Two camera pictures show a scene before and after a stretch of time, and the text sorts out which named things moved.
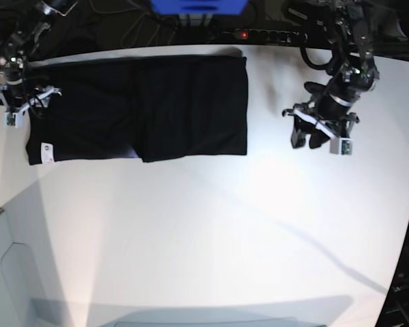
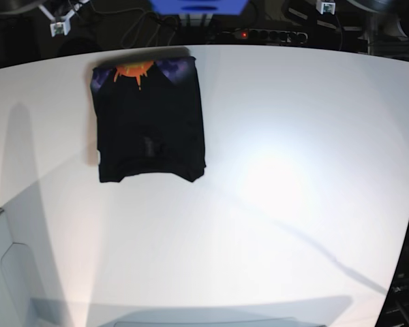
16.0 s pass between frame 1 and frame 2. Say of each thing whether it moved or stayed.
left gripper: moved
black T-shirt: moved
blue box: stayed
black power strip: stayed
